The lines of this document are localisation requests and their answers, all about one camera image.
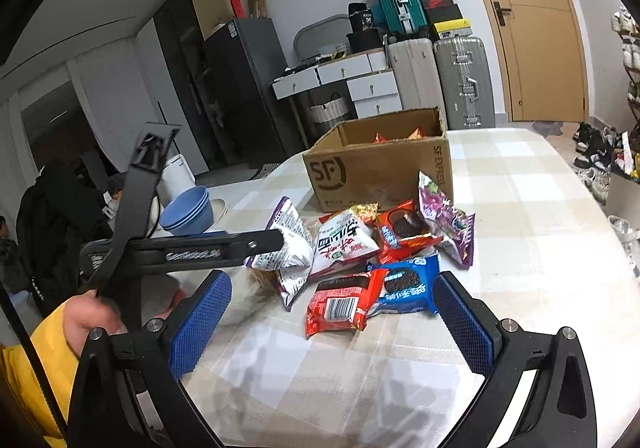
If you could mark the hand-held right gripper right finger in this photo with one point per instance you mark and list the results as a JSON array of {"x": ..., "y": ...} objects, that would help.
[{"x": 465, "y": 328}]

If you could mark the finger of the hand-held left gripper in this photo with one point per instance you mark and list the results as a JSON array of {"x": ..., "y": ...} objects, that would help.
[
  {"x": 145, "y": 168},
  {"x": 200, "y": 255}
]

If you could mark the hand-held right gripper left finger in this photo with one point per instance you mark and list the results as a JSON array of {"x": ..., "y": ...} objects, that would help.
[{"x": 200, "y": 323}]

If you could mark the blue cookie packet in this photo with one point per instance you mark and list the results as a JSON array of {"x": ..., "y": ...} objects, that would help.
[{"x": 405, "y": 288}]

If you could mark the purple and white snack packet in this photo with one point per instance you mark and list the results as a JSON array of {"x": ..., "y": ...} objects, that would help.
[{"x": 290, "y": 238}]

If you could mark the purple candy packet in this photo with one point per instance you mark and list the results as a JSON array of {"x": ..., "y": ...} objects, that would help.
[{"x": 450, "y": 228}]

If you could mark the red cookie packet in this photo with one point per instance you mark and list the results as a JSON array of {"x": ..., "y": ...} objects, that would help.
[
  {"x": 400, "y": 238},
  {"x": 340, "y": 303}
]

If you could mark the white and red noodle snack bag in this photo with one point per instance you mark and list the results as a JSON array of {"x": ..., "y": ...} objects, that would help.
[{"x": 345, "y": 243}]

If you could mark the brown cardboard box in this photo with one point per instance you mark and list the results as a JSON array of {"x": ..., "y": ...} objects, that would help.
[{"x": 370, "y": 168}]

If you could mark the person's left forearm yellow sleeve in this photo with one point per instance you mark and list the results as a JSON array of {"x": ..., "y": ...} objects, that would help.
[{"x": 30, "y": 378}]

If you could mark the person's left hand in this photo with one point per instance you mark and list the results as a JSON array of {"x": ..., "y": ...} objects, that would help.
[{"x": 82, "y": 320}]

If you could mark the blue bowl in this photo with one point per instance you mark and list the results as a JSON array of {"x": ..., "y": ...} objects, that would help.
[
  {"x": 187, "y": 203},
  {"x": 196, "y": 228}
]

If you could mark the beige plate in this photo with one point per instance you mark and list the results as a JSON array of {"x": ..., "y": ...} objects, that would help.
[{"x": 220, "y": 210}]

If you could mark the black jacket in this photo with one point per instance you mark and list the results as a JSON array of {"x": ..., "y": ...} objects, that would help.
[{"x": 55, "y": 228}]

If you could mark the striped rug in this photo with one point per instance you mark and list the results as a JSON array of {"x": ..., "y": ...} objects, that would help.
[{"x": 266, "y": 170}]

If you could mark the beige checked tablecloth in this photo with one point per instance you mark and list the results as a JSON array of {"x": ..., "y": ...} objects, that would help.
[{"x": 525, "y": 228}]

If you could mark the tall dark cabinet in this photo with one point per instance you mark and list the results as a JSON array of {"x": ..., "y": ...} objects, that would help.
[{"x": 175, "y": 53}]

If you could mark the black refrigerator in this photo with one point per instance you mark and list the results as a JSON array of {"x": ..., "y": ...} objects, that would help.
[{"x": 245, "y": 88}]

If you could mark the large flat cardboard box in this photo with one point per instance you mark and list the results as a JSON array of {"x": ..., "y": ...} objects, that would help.
[{"x": 212, "y": 3}]

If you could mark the woven basket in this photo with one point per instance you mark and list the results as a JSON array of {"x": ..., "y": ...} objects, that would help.
[{"x": 327, "y": 110}]

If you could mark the small cardboard box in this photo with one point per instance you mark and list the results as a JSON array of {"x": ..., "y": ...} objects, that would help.
[{"x": 256, "y": 3}]

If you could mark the orange snack packet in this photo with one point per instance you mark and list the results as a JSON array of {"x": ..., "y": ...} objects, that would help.
[
  {"x": 381, "y": 138},
  {"x": 415, "y": 132}
]

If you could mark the grey door mat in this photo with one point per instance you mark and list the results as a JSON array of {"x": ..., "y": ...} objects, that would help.
[{"x": 547, "y": 128}]

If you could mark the pile of shoes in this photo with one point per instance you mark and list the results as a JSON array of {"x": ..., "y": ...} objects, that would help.
[{"x": 595, "y": 153}]

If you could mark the grey oval mirror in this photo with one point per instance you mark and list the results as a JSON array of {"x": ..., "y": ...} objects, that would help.
[{"x": 320, "y": 35}]

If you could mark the white drawer desk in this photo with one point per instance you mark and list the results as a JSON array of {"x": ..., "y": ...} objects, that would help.
[{"x": 370, "y": 88}]

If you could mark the grey suitcase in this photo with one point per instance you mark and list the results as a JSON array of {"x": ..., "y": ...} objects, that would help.
[{"x": 462, "y": 78}]

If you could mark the beige suitcase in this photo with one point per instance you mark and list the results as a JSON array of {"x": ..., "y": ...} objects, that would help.
[{"x": 412, "y": 73}]

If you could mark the black bag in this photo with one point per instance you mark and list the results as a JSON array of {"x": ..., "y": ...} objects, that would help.
[{"x": 365, "y": 28}]

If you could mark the wooden door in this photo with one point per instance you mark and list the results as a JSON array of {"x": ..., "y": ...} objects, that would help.
[{"x": 530, "y": 53}]

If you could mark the yellow and black shoe box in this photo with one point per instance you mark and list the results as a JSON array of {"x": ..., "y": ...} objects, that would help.
[{"x": 450, "y": 29}]

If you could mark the wooden shoe rack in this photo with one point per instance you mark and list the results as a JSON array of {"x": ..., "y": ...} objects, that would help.
[{"x": 630, "y": 53}]

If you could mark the red and black shoe box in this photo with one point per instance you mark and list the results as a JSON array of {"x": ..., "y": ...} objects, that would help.
[{"x": 439, "y": 3}]

